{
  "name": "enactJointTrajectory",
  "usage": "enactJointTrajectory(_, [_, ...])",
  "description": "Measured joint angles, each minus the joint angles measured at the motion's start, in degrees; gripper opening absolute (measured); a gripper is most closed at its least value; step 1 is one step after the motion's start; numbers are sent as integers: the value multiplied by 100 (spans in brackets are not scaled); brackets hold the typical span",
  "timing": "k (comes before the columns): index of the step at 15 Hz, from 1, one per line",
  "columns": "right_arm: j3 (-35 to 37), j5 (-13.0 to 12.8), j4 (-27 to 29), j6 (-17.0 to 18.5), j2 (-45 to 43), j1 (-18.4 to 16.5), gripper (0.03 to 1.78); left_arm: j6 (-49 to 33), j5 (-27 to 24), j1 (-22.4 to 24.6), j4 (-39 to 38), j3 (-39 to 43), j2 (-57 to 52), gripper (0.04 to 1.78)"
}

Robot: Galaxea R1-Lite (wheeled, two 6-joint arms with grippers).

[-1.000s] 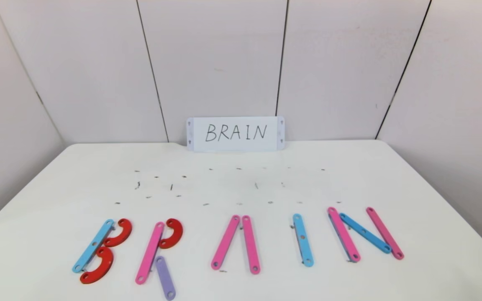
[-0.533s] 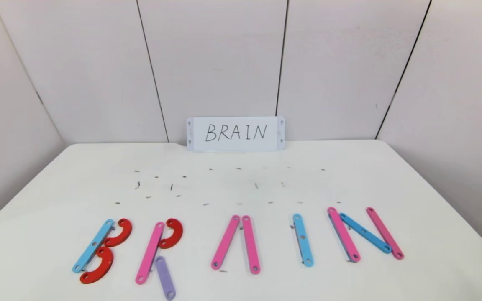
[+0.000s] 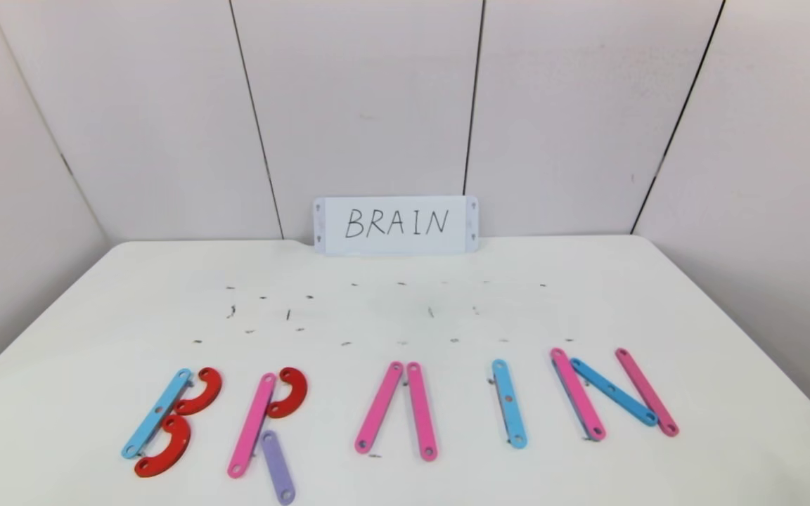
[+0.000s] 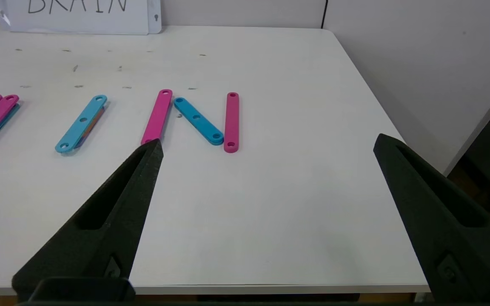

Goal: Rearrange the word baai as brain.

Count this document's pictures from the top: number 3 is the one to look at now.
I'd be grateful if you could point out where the long pink bar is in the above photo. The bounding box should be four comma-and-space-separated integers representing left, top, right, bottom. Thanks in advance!
549, 347, 608, 443
354, 361, 405, 455
406, 361, 439, 463
226, 372, 278, 480

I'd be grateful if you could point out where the dark blue bar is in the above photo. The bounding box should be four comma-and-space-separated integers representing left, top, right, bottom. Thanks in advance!
570, 357, 660, 428

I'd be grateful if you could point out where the small red curved piece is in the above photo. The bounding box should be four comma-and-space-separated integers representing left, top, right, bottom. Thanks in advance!
266, 366, 309, 420

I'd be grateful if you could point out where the narrow pink bar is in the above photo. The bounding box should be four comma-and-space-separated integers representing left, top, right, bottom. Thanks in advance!
615, 347, 681, 439

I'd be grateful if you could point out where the long light blue bar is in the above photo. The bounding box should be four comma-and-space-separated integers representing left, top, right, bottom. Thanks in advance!
491, 358, 529, 450
120, 368, 193, 460

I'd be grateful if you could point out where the short purple bar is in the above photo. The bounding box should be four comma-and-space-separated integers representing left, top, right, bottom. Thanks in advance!
260, 429, 297, 506

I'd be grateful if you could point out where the large red curved piece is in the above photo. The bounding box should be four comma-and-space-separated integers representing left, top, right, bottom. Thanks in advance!
173, 366, 224, 416
134, 413, 192, 479

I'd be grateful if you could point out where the white BRAIN sign card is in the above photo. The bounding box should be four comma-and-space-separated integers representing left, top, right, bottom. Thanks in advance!
312, 195, 480, 257

